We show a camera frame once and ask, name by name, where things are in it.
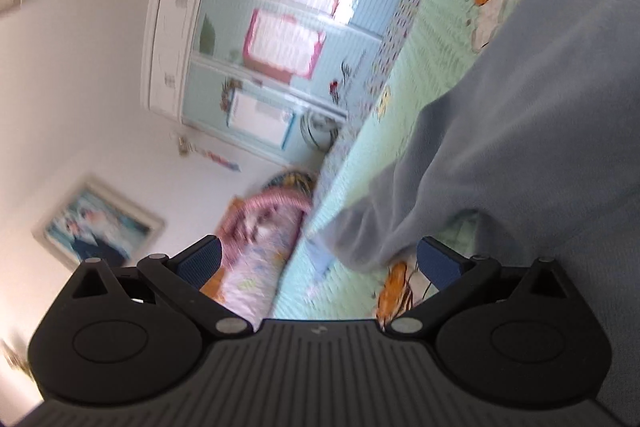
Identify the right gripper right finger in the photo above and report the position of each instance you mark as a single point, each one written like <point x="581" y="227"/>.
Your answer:
<point x="457" y="280"/>

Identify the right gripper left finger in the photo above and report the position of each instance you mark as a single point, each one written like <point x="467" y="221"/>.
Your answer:
<point x="179" y="280"/>

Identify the blue fleece pants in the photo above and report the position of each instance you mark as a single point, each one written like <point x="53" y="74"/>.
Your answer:
<point x="540" y="139"/>

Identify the pink knitted blanket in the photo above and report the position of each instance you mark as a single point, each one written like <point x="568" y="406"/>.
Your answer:
<point x="282" y="204"/>

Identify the framed wedding photo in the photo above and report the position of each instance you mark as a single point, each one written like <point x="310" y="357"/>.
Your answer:
<point x="95" y="221"/>

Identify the sliding door wardrobe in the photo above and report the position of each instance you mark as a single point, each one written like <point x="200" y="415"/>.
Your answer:
<point x="279" y="78"/>

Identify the green quilted bee bedspread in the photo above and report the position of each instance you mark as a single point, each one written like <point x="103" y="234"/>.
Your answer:
<point x="427" y="48"/>

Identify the wall lamp with tassel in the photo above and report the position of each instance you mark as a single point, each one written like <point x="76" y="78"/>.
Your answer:
<point x="186" y="148"/>

